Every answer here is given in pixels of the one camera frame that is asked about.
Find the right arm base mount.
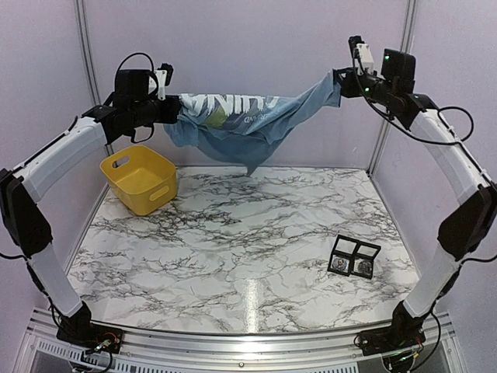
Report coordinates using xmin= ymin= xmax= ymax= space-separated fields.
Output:
xmin=354 ymin=326 xmax=426 ymax=356

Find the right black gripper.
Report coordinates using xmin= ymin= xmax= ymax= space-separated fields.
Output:
xmin=333 ymin=68 xmax=396 ymax=106

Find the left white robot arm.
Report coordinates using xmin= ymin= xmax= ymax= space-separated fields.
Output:
xmin=1 ymin=96 xmax=181 ymax=346

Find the left black brooch display box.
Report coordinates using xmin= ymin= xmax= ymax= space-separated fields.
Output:
xmin=327 ymin=234 xmax=359 ymax=277

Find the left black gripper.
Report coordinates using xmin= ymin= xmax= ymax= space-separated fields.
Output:
xmin=130 ymin=95 xmax=179 ymax=127

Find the left aluminium frame post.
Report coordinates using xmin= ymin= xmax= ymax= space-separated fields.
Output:
xmin=74 ymin=0 xmax=115 ymax=156

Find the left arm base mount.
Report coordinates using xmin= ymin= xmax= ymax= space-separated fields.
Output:
xmin=56 ymin=325 xmax=124 ymax=354

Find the portrait brooch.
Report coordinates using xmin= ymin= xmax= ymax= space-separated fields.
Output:
xmin=332 ymin=258 xmax=348 ymax=272

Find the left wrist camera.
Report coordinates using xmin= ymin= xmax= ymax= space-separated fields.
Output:
xmin=114 ymin=63 xmax=174 ymax=101

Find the yellow plastic basket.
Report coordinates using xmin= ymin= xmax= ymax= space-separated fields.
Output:
xmin=100 ymin=145 xmax=178 ymax=216

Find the right aluminium frame post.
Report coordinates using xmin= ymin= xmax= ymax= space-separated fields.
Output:
xmin=367 ymin=0 xmax=419 ymax=176

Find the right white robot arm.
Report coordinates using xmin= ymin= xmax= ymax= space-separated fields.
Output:
xmin=334 ymin=68 xmax=496 ymax=348

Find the aluminium frame post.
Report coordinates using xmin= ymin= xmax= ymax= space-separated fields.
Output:
xmin=367 ymin=0 xmax=419 ymax=176
xmin=74 ymin=0 xmax=115 ymax=156

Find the light blue printed t-shirt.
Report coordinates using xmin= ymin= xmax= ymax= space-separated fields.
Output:
xmin=164 ymin=72 xmax=341 ymax=175

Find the front aluminium rail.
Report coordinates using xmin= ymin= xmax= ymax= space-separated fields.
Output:
xmin=13 ymin=309 xmax=469 ymax=372

